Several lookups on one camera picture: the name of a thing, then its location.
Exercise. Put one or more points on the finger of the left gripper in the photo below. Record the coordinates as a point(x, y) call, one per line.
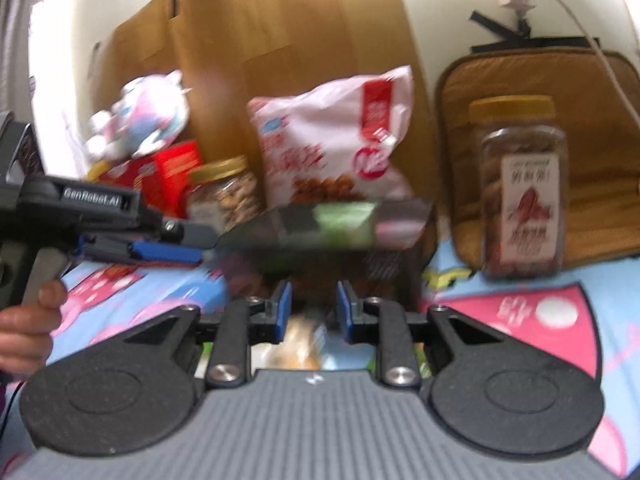
point(174, 231)
point(115, 249)

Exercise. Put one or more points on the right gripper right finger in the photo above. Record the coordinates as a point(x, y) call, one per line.
point(381, 323)

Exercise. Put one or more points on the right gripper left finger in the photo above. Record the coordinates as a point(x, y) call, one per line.
point(240, 326)

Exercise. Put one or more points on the yellow peanut packet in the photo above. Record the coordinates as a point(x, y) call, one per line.
point(299, 350)

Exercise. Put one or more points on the person's left hand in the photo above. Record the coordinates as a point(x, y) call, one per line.
point(25, 331)

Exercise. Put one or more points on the red gift bag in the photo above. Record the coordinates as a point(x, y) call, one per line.
point(161, 177)

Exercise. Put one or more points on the cashew jar gold lid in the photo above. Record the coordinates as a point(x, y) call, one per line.
point(222, 194)

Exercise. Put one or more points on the dark metal tin box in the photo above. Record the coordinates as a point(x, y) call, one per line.
point(378, 246)

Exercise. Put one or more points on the yellow duck plush toy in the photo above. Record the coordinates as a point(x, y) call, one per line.
point(97, 169)

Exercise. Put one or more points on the pink blue plush toy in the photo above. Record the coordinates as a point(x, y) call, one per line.
point(149, 115)

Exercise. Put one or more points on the pink fried dough snack bag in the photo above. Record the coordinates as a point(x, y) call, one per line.
point(334, 142)

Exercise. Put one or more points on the wooden headboard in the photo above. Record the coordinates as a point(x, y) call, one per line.
point(230, 51)

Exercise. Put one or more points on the peppa pig bed sheet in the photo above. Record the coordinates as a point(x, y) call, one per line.
point(587, 316)

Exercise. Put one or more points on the pecan jar gold lid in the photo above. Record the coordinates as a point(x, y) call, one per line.
point(523, 163)

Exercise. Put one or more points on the brown seat cushion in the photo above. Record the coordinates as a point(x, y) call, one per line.
point(603, 147)

